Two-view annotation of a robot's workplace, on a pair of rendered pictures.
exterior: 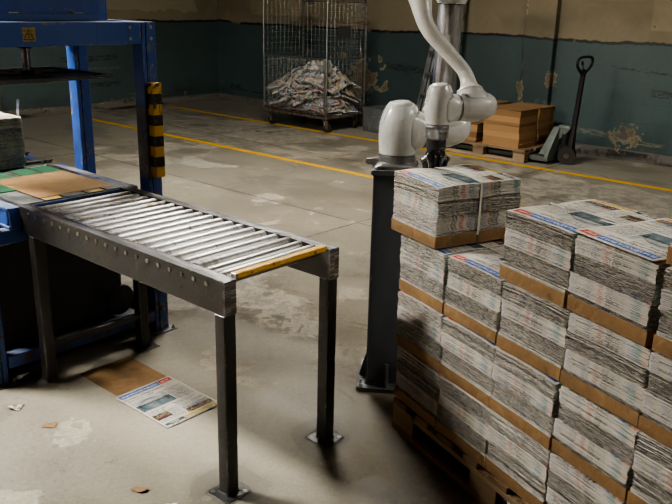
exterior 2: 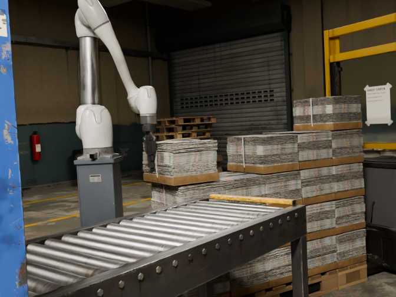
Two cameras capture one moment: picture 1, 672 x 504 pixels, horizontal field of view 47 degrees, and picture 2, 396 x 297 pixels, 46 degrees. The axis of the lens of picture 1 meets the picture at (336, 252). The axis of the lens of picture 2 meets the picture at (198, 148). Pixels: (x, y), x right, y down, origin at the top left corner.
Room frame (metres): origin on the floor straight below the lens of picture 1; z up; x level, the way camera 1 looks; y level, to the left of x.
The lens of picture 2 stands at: (2.82, 2.22, 1.15)
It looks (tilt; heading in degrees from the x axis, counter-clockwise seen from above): 3 degrees down; 268
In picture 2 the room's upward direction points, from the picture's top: 3 degrees counter-clockwise
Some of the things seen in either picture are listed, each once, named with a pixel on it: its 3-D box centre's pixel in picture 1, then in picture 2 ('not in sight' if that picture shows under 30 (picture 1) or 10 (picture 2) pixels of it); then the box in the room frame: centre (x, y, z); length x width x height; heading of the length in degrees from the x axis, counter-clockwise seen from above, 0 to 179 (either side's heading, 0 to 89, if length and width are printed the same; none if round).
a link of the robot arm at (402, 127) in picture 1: (400, 127); (96, 126); (3.25, -0.26, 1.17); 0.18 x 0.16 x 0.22; 109
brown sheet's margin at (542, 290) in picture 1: (576, 276); (261, 166); (2.30, -0.75, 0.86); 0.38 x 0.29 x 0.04; 119
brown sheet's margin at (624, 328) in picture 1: (653, 308); (296, 162); (2.04, -0.89, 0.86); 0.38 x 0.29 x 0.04; 117
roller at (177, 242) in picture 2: (166, 230); (139, 240); (2.97, 0.68, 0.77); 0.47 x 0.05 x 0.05; 139
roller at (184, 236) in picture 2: (176, 233); (152, 236); (2.93, 0.63, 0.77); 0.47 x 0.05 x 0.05; 139
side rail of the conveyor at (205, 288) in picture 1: (112, 252); (199, 261); (2.78, 0.84, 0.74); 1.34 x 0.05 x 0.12; 49
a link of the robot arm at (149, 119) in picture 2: (436, 132); (148, 119); (2.99, -0.38, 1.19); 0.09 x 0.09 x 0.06
